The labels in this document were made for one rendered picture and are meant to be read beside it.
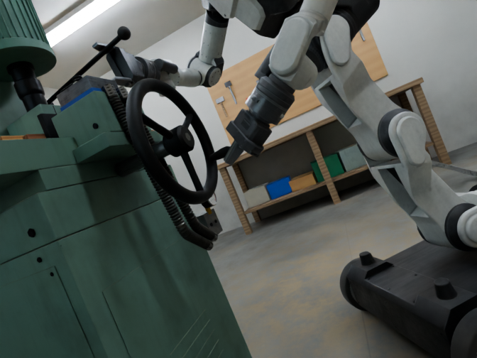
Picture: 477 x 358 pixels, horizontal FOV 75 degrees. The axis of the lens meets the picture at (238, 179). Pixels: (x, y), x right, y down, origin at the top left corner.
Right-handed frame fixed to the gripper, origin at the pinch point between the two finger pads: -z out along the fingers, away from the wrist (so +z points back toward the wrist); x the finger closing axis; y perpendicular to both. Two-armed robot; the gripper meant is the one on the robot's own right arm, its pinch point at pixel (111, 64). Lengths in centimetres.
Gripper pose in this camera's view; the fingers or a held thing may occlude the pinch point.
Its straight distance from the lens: 98.8
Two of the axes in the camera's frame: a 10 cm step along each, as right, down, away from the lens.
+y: -8.2, 4.4, 3.6
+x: 4.7, 8.8, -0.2
